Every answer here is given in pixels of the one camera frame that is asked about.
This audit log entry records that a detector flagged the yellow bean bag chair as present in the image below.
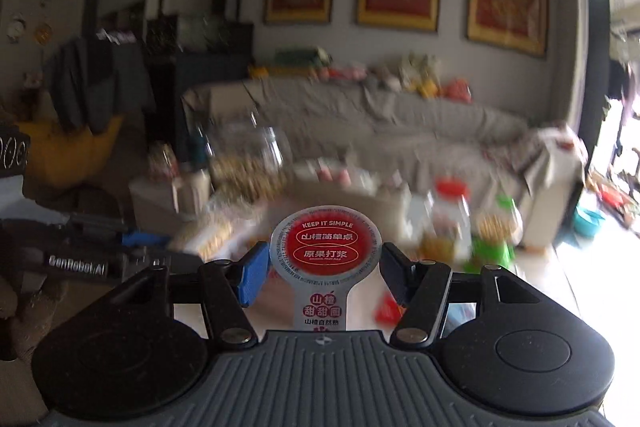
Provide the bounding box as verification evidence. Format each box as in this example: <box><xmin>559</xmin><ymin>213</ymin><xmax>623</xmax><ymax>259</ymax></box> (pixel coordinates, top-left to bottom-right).
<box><xmin>19</xmin><ymin>113</ymin><xmax>127</xmax><ymax>188</ymax></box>

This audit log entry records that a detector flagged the red chip packet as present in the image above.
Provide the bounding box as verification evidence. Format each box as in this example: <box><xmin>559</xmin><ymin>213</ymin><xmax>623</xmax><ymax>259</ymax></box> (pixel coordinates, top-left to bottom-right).
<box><xmin>374</xmin><ymin>291</ymin><xmax>407</xmax><ymax>324</ymax></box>

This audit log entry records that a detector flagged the blue plastic bowl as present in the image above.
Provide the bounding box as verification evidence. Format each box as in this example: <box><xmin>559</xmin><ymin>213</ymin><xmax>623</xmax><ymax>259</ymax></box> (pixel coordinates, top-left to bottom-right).
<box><xmin>571</xmin><ymin>203</ymin><xmax>607</xmax><ymax>239</ymax></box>

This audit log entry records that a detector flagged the window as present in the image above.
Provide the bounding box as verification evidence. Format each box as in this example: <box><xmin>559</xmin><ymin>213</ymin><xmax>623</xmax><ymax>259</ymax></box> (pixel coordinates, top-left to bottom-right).
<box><xmin>604</xmin><ymin>0</ymin><xmax>640</xmax><ymax>239</ymax></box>

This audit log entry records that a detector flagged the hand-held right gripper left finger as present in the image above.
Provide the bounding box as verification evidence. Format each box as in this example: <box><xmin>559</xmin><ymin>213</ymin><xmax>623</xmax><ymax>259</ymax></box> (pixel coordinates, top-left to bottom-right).
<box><xmin>111</xmin><ymin>241</ymin><xmax>272</xmax><ymax>345</ymax></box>

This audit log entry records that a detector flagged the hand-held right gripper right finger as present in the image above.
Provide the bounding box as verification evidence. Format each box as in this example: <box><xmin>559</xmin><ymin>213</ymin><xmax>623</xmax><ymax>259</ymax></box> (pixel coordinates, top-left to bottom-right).
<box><xmin>380</xmin><ymin>243</ymin><xmax>545</xmax><ymax>344</ymax></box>

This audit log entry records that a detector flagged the small red label jar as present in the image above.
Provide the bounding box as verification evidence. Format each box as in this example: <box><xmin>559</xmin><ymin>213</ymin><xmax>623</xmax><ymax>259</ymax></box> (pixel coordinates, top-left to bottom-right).
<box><xmin>149</xmin><ymin>143</ymin><xmax>179</xmax><ymax>181</ymax></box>

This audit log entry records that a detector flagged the dark wooden cabinet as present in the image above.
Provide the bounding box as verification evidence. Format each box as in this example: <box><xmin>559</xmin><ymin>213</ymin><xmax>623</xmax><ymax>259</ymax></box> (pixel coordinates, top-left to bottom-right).
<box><xmin>144</xmin><ymin>21</ymin><xmax>255</xmax><ymax>148</ymax></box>

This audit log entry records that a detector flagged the large glass jar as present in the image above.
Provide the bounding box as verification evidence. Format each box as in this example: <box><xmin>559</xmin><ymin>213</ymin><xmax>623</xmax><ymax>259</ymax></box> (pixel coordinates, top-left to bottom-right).
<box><xmin>209</xmin><ymin>126</ymin><xmax>294</xmax><ymax>198</ymax></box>

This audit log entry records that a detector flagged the red lid plastic jar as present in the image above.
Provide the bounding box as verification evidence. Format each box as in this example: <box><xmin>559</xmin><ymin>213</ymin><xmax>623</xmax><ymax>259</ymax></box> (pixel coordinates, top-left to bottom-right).
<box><xmin>424</xmin><ymin>178</ymin><xmax>474</xmax><ymax>259</ymax></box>

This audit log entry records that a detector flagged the white and red cloth pile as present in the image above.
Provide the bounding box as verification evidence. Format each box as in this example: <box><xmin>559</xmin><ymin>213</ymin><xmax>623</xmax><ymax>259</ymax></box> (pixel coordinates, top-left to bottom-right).
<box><xmin>519</xmin><ymin>126</ymin><xmax>590</xmax><ymax>188</ymax></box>

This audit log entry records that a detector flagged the row of plush toys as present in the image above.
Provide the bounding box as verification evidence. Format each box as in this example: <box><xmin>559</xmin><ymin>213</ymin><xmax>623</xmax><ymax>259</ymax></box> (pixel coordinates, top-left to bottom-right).
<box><xmin>249</xmin><ymin>48</ymin><xmax>474</xmax><ymax>101</ymax></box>

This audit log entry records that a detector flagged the white mug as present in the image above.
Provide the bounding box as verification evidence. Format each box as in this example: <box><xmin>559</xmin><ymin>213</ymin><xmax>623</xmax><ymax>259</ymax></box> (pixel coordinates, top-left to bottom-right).
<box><xmin>174</xmin><ymin>168</ymin><xmax>212</xmax><ymax>214</ymax></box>

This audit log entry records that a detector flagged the clear pastry bag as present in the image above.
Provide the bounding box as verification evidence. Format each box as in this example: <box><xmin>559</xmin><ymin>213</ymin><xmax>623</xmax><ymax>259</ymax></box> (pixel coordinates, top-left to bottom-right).
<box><xmin>172</xmin><ymin>206</ymin><xmax>237</xmax><ymax>259</ymax></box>

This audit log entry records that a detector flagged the grey jacket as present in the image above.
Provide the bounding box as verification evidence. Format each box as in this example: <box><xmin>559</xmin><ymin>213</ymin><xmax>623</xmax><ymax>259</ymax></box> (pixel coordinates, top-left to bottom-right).
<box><xmin>46</xmin><ymin>38</ymin><xmax>157</xmax><ymax>134</ymax></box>

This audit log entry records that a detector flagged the red and white snack packet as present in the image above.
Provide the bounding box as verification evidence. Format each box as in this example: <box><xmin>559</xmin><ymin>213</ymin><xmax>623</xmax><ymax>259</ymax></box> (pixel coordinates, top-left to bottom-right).
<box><xmin>269</xmin><ymin>205</ymin><xmax>385</xmax><ymax>334</ymax></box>

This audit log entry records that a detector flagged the grey covered sofa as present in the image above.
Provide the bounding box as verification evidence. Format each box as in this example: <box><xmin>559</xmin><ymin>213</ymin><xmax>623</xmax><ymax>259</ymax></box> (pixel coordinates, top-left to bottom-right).
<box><xmin>181</xmin><ymin>74</ymin><xmax>591</xmax><ymax>248</ymax></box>

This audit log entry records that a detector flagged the dark teal bottle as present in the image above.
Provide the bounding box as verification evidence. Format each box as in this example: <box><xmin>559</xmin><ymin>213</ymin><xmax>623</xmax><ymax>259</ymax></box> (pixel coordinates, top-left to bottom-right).
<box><xmin>192</xmin><ymin>129</ymin><xmax>214</xmax><ymax>168</ymax></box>

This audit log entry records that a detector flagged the green candy dispenser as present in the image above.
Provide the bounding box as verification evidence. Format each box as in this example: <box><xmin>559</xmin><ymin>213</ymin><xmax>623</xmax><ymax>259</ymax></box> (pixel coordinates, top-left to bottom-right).
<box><xmin>469</xmin><ymin>196</ymin><xmax>524</xmax><ymax>270</ymax></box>

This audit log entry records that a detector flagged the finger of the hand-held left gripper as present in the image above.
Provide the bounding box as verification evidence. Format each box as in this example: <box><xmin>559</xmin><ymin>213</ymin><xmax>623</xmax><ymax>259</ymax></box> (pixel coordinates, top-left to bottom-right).
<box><xmin>116</xmin><ymin>251</ymin><xmax>204</xmax><ymax>281</ymax></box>
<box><xmin>67</xmin><ymin>213</ymin><xmax>174</xmax><ymax>252</ymax></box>

